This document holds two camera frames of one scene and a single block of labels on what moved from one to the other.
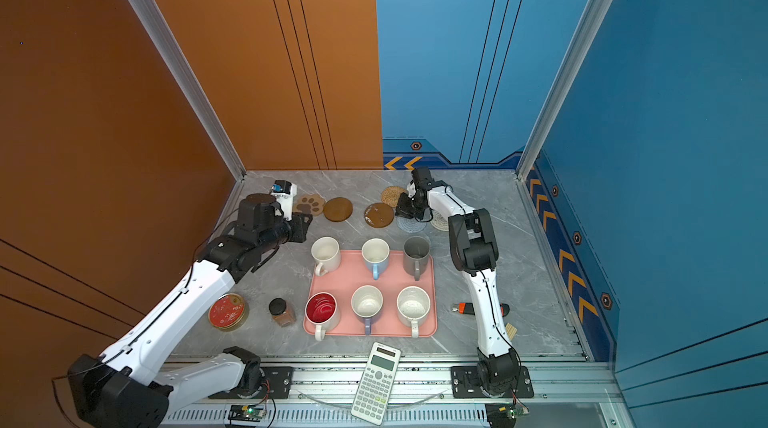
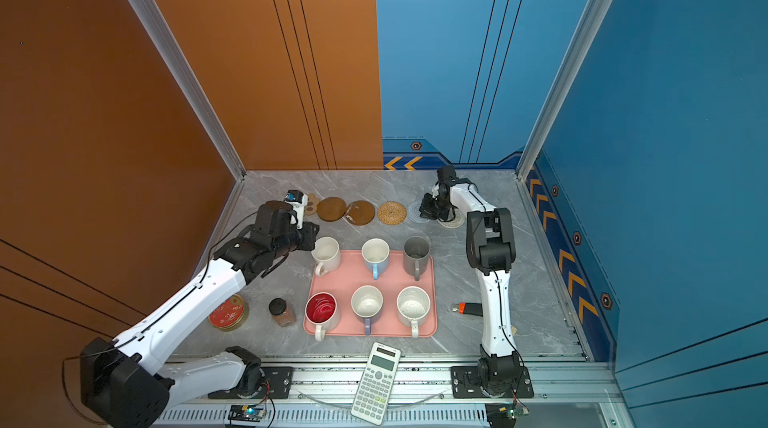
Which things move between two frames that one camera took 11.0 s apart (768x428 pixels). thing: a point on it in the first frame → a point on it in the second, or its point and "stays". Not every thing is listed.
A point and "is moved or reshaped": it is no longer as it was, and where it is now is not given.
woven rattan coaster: (390, 195) → (392, 213)
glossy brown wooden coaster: (379, 215) → (359, 212)
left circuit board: (247, 412) stays
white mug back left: (326, 252) stays
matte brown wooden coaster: (338, 209) is moved or reshaped
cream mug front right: (413, 307) stays
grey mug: (416, 255) stays
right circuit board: (504, 415) stays
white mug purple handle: (367, 302) stays
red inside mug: (322, 311) stays
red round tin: (228, 312) stays
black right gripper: (402, 209) → (426, 210)
